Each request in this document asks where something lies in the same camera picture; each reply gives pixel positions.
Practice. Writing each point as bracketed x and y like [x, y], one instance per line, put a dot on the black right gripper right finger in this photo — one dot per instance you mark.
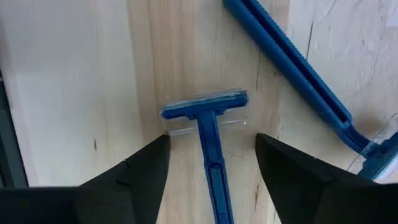
[311, 193]

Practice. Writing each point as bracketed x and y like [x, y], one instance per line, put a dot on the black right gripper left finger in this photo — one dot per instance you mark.
[130, 193]

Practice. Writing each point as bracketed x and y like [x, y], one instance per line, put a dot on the blue disposable razor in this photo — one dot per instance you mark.
[211, 140]
[295, 71]

